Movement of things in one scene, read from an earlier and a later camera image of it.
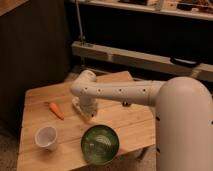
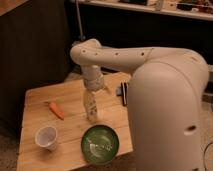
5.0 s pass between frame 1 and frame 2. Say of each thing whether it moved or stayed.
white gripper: moved
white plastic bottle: moved
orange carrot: stayed
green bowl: stayed
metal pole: stayed
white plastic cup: stayed
